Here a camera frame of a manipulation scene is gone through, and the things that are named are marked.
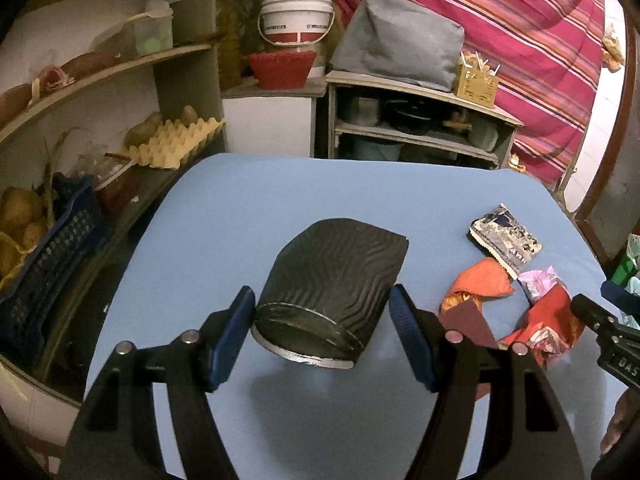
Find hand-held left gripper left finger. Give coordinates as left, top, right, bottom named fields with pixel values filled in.
left=59, top=285, right=257, bottom=480

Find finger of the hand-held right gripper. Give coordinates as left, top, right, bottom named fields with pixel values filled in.
left=571, top=293, right=621, bottom=333

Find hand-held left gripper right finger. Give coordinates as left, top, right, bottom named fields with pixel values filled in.
left=389, top=284, right=586, bottom=480

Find red printed wrapper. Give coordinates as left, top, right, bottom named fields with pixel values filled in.
left=500, top=285, right=586, bottom=368

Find black paper cup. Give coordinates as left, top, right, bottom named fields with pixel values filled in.
left=250, top=218, right=410, bottom=370

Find person's right hand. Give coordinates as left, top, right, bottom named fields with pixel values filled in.
left=600, top=387, right=640, bottom=456

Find dark red cardboard box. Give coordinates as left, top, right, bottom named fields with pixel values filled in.
left=440, top=295, right=501, bottom=351

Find pink crumpled wrapper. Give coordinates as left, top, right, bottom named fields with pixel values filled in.
left=517, top=266, right=563, bottom=306

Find patterned foil packet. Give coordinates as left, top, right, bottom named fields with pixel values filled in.
left=468, top=203, right=543, bottom=278

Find blue tablecloth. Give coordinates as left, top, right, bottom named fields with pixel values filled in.
left=82, top=152, right=623, bottom=480

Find wooden door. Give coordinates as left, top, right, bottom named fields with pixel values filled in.
left=575, top=0, right=640, bottom=266

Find blue plastic crate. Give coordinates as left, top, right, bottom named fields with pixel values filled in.
left=0, top=175, right=108, bottom=356

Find low grey cabinet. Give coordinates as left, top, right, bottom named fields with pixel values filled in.
left=325, top=71, right=523, bottom=171

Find yellow egg carton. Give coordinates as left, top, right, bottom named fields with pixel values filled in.
left=123, top=117, right=226, bottom=170

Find white cabinet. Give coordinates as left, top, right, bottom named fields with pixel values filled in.
left=221, top=77, right=328, bottom=158

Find black pan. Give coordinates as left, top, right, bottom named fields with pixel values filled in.
left=382, top=100, right=436, bottom=136

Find pile of potatoes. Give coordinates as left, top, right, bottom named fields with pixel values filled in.
left=124, top=105, right=198, bottom=146

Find yellow wicker basket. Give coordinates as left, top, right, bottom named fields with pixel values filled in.
left=0, top=230, right=31, bottom=291

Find yellow utensil holder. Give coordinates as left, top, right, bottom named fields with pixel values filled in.
left=454, top=51, right=501, bottom=109

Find wooden shelf unit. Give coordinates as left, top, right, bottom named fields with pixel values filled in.
left=0, top=0, right=228, bottom=406

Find hanging plastic bag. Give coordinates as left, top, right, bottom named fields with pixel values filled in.
left=602, top=22, right=626, bottom=68

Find red woven basket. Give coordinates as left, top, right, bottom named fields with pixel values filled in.
left=248, top=50, right=318, bottom=90

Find dark oil bottles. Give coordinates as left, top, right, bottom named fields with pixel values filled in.
left=215, top=0, right=263, bottom=92

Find grey fabric cover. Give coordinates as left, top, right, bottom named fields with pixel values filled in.
left=330, top=0, right=465, bottom=92

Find red striped cloth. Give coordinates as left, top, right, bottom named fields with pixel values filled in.
left=327, top=0, right=606, bottom=191

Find red mesh bags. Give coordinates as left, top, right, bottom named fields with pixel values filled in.
left=0, top=50, right=123, bottom=126

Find clear plastic container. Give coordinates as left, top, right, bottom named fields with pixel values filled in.
left=112, top=0, right=173, bottom=58

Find white plastic bucket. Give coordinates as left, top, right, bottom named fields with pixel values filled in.
left=257, top=0, right=335, bottom=53

